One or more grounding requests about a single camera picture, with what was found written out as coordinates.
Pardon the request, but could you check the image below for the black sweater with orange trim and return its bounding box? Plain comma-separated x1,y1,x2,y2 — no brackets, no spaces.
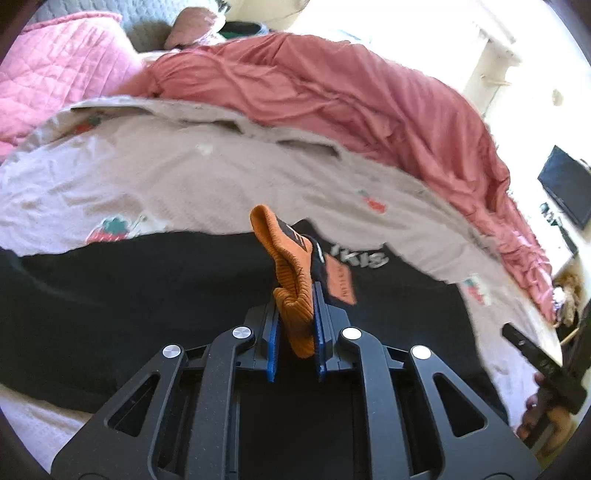
1,220,506,416

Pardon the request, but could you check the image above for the person's right hand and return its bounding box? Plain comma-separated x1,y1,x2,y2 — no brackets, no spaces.
516,373,574,459

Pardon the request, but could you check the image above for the black monitor screen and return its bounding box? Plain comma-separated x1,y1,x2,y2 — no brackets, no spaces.
538,146,591,230

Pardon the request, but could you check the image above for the mauve strawberry print bedsheet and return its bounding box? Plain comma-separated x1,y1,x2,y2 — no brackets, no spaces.
1,97,558,479

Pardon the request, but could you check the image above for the red-pink rumpled duvet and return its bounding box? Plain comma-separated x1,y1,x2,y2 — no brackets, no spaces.
121,33,555,321

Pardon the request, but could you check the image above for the white shelf unit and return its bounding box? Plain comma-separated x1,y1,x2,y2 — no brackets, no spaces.
463,27,521,117

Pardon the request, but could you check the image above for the small mauve pillow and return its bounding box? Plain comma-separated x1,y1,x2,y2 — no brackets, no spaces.
164,7,225,50

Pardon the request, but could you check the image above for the grey quilted headboard cover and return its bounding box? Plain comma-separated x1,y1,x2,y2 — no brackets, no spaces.
28,0,229,52

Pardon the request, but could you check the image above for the pink quilted pillow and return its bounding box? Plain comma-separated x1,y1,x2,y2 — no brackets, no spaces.
1,11,143,157

